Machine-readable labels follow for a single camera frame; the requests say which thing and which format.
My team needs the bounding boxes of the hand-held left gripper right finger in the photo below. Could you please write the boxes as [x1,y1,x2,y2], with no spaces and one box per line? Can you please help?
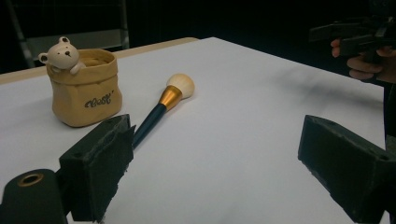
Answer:
[297,114,396,224]

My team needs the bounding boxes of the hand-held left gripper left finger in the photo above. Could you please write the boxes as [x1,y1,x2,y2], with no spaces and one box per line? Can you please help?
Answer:
[58,113,136,223]

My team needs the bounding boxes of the tan bear pen holder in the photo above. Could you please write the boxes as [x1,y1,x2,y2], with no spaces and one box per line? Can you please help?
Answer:
[37,35,123,128]

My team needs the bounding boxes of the white table sheet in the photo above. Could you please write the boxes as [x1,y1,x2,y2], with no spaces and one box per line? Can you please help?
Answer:
[0,36,390,224]

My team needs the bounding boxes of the grey metal stand with shelf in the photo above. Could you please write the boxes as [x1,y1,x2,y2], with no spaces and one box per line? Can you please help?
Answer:
[5,0,131,69]

